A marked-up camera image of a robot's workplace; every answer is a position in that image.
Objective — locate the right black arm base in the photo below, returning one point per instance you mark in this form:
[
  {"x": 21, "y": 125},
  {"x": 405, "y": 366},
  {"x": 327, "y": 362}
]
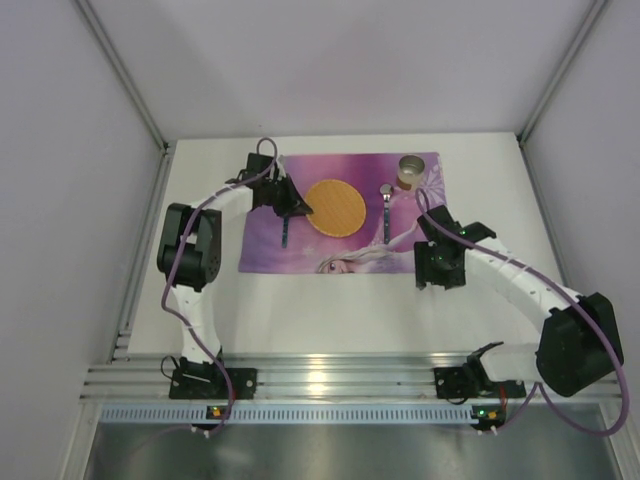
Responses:
[{"x": 462, "y": 383}]

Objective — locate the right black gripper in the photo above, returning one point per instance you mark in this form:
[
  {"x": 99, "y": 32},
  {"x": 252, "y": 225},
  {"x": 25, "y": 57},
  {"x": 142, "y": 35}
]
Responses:
[{"x": 427, "y": 273}]

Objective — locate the left aluminium frame post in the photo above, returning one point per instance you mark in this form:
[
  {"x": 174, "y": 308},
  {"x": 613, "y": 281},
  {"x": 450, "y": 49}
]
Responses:
[{"x": 94, "y": 24}]

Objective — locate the aluminium mounting rail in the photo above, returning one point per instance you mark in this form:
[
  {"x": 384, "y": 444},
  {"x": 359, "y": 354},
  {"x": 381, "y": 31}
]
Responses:
[{"x": 316, "y": 377}]

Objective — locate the perforated grey cable duct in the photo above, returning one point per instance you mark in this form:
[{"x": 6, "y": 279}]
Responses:
[{"x": 298, "y": 414}]

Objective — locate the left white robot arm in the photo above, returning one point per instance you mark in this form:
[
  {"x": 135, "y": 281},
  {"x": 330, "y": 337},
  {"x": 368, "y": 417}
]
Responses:
[{"x": 190, "y": 255}]

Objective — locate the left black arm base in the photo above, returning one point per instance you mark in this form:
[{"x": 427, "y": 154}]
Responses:
[{"x": 220, "y": 382}]

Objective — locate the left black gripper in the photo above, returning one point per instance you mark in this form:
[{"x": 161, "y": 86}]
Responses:
[{"x": 288, "y": 192}]

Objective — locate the round woven wicker plate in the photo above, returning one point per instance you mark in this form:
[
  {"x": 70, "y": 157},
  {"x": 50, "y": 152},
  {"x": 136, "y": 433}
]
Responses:
[{"x": 339, "y": 210}]

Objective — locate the metal cup with wood band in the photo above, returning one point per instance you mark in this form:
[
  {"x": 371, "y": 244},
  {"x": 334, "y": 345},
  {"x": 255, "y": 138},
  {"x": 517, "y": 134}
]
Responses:
[{"x": 410, "y": 172}]

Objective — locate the fork with green handle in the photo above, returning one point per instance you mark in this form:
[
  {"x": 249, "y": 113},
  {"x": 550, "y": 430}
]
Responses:
[{"x": 285, "y": 233}]

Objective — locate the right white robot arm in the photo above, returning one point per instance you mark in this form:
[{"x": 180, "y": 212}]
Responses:
[{"x": 578, "y": 342}]

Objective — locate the spoon with green handle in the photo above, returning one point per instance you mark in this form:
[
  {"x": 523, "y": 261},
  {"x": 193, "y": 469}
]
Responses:
[{"x": 386, "y": 192}]

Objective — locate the aluminium frame post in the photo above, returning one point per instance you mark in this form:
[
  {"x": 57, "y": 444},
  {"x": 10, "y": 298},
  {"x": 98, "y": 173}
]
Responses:
[
  {"x": 569, "y": 55},
  {"x": 94, "y": 24}
]

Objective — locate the right aluminium frame post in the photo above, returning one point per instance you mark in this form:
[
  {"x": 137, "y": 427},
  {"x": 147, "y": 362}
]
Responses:
[{"x": 569, "y": 55}]

